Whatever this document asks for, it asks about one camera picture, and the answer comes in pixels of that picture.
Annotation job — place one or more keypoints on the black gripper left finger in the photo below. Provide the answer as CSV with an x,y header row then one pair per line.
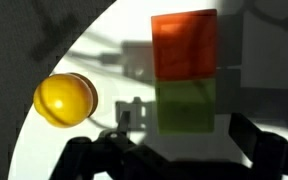
x,y
94,156

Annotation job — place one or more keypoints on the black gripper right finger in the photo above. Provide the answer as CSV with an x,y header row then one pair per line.
x,y
270,156

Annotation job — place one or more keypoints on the light green block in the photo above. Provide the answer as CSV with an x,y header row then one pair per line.
x,y
185,106

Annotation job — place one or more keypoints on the orange block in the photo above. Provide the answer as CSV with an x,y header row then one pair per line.
x,y
184,43

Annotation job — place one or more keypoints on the yellow ball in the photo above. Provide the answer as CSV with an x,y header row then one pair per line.
x,y
63,100

